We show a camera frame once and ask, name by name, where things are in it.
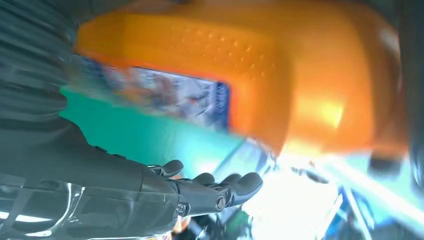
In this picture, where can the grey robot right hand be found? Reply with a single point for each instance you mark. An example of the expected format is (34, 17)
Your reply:
(82, 192)

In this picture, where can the green table mat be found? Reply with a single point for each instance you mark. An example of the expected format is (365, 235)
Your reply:
(132, 136)

